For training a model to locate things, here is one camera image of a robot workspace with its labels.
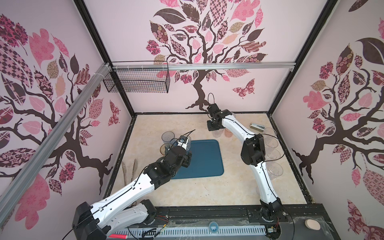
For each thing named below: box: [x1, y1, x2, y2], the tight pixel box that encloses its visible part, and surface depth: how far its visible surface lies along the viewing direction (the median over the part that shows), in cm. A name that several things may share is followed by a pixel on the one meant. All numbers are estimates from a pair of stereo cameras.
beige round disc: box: [304, 219, 321, 231], surface depth 71 cm
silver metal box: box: [250, 123, 265, 132], surface depth 112 cm
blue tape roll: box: [208, 221, 219, 234], surface depth 72 cm
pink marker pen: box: [108, 234, 128, 239], surface depth 70 cm
